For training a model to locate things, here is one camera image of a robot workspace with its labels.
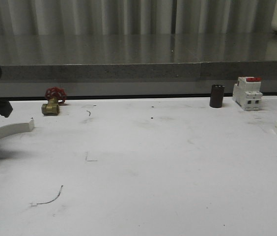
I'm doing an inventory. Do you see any grey stone counter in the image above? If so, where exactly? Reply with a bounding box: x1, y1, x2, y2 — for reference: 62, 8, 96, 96
0, 33, 277, 98

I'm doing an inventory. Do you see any brass valve red handwheel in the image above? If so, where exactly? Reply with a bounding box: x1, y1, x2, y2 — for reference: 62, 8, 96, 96
41, 87, 67, 116

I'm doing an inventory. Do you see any dark brown cylindrical coupling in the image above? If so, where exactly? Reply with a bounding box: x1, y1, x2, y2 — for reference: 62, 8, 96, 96
209, 85, 225, 108

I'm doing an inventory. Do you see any white circuit breaker red switch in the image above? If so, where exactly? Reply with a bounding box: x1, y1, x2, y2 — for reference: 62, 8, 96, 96
232, 76, 263, 111

